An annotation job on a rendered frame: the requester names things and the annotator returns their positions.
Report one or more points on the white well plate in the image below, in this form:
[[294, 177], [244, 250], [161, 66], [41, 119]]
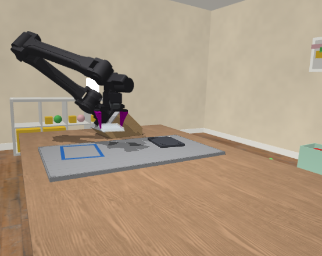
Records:
[[111, 127]]

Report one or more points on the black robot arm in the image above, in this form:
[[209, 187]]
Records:
[[29, 49]]

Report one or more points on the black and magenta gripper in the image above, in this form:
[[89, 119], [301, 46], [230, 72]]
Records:
[[123, 112]]

